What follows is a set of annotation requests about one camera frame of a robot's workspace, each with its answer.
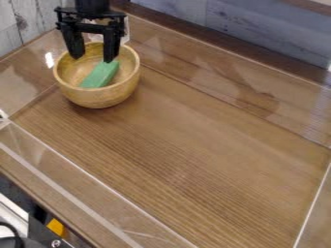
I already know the black cable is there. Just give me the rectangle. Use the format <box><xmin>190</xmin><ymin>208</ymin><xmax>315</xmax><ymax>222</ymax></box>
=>
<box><xmin>0</xmin><ymin>222</ymin><xmax>23</xmax><ymax>248</ymax></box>

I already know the clear acrylic front wall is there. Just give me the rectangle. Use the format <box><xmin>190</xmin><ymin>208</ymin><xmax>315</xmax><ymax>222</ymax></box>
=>
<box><xmin>0</xmin><ymin>110</ymin><xmax>196</xmax><ymax>248</ymax></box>

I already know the yellow label tag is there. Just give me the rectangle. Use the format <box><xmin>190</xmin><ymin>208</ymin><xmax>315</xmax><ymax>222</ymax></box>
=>
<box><xmin>47</xmin><ymin>219</ymin><xmax>66</xmax><ymax>237</ymax></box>

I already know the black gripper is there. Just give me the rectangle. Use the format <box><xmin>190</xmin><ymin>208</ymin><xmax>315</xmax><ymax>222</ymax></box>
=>
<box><xmin>55</xmin><ymin>0</ymin><xmax>127</xmax><ymax>63</ymax></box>

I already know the clear acrylic corner bracket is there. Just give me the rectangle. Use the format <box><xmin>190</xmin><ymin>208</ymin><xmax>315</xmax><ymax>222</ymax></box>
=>
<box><xmin>120</xmin><ymin>16</ymin><xmax>131</xmax><ymax>46</ymax></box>

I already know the brown wooden bowl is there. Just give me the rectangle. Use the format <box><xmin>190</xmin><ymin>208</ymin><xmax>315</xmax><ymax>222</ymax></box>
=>
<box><xmin>53</xmin><ymin>42</ymin><xmax>142</xmax><ymax>109</ymax></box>

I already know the green rectangular block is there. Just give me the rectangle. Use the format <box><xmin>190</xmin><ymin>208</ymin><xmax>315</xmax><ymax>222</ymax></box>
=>
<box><xmin>79</xmin><ymin>60</ymin><xmax>119</xmax><ymax>88</ymax></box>

